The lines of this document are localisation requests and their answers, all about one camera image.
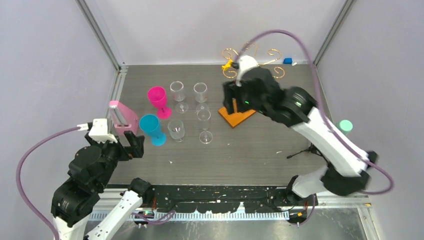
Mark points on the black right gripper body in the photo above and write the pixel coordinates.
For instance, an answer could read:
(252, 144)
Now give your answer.
(244, 102)

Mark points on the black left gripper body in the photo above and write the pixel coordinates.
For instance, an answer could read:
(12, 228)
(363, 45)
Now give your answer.
(123, 152)

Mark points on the blue wine glass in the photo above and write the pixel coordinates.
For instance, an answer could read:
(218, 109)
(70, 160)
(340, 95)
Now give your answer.
(151, 126)

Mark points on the clear wine glass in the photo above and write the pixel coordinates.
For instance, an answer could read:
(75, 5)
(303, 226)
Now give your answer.
(178, 94)
(201, 96)

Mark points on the pink wine glass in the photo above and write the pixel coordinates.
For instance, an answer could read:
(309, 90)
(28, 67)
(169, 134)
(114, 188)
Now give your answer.
(158, 98)

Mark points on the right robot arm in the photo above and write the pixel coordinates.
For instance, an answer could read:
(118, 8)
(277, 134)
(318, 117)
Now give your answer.
(295, 108)

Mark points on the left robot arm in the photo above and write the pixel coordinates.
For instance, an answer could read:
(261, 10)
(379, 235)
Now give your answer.
(89, 173)

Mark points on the orange wooden rack base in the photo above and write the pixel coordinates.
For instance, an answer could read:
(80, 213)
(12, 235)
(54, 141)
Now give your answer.
(237, 117)

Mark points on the small yellow block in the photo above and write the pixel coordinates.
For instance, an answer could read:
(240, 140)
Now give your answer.
(228, 65)

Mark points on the pink wedge stand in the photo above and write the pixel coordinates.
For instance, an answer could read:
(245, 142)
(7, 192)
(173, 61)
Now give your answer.
(123, 118)

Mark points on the blue cube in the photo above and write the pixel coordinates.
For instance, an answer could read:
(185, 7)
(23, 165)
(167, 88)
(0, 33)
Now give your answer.
(288, 61)

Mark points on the small black tripod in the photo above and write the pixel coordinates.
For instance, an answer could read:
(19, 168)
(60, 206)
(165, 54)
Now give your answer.
(312, 149)

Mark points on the mint green bottle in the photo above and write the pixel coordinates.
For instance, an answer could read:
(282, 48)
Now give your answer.
(345, 126)

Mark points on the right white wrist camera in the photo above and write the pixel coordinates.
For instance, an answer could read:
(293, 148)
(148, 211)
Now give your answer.
(243, 65)

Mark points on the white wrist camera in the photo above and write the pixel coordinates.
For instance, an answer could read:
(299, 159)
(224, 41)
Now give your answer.
(98, 130)
(243, 65)

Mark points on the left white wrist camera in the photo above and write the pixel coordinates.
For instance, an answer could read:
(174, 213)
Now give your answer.
(98, 130)

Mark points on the gold wire wine glass rack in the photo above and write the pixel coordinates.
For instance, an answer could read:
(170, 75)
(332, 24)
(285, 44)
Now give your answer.
(273, 59)

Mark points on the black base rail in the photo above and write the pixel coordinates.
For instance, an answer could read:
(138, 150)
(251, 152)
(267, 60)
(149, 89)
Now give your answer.
(217, 199)

